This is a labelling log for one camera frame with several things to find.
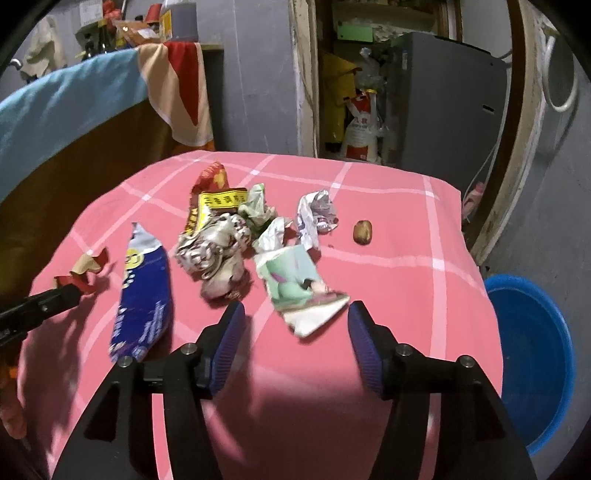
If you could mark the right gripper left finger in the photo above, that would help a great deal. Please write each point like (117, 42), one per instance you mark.
(193, 373)

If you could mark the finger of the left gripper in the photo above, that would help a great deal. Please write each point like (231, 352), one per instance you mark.
(19, 320)

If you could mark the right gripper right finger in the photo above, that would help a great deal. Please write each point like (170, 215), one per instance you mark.
(456, 396)

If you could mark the torn red brown wrapper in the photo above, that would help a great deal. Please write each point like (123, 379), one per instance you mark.
(78, 276)

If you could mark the blue snack wrapper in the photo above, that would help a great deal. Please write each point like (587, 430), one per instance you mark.
(145, 308)

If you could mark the silver foil wrapper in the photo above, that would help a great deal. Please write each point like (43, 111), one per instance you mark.
(214, 256)

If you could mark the green pink picture wrapper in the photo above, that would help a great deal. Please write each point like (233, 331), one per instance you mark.
(304, 301)

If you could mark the yellow brown snack bag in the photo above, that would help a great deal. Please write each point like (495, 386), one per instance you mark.
(205, 205)

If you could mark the white purple paper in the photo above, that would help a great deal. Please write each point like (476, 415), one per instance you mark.
(316, 215)

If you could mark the green white wrapper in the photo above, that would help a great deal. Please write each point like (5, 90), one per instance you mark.
(256, 213)

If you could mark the red orange noodle wrapper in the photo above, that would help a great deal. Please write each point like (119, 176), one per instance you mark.
(212, 179)

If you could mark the blue plastic bucket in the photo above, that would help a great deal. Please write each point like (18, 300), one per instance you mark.
(539, 359)

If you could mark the brown nut shell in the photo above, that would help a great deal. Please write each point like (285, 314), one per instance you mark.
(363, 232)

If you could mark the pink checked tablecloth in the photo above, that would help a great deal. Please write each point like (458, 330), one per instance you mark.
(292, 408)

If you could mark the light blue cloth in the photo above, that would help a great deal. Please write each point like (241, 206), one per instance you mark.
(42, 118)

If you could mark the white red rice sack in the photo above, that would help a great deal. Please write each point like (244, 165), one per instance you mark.
(361, 135)

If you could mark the hanging beige rag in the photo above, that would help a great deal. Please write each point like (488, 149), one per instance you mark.
(45, 53)

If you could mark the red beige towel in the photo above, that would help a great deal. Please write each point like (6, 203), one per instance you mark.
(177, 90)

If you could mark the yellow bag in pantry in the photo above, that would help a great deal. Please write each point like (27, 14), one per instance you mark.
(338, 79)

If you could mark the large oil jug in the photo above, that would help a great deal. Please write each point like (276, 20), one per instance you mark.
(178, 21)

